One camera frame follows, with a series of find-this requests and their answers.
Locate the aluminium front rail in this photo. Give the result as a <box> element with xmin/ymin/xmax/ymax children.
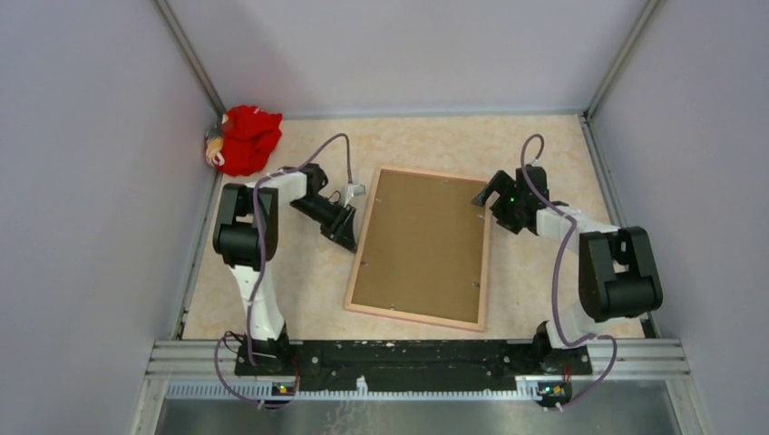
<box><xmin>131</xmin><ymin>338</ymin><xmax>710</xmax><ymax>434</ymax></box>

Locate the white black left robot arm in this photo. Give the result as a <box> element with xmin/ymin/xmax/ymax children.
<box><xmin>212</xmin><ymin>163</ymin><xmax>365</xmax><ymax>375</ymax></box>

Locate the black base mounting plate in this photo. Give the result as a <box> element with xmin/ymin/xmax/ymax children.
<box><xmin>234</xmin><ymin>340</ymin><xmax>592</xmax><ymax>392</ymax></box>

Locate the red crumpled cloth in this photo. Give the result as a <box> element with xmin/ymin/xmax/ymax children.
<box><xmin>205</xmin><ymin>105</ymin><xmax>283</xmax><ymax>177</ymax></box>

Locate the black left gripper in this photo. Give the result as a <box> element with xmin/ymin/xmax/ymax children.
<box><xmin>289</xmin><ymin>197</ymin><xmax>356</xmax><ymax>253</ymax></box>

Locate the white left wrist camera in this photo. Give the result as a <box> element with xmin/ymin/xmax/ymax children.
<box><xmin>340</xmin><ymin>183</ymin><xmax>366</xmax><ymax>207</ymax></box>

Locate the brown frame backing board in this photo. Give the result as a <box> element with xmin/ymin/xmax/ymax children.
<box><xmin>351</xmin><ymin>170</ymin><xmax>488</xmax><ymax>325</ymax></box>

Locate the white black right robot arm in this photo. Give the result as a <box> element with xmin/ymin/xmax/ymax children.
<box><xmin>472</xmin><ymin>164</ymin><xmax>663</xmax><ymax>373</ymax></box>

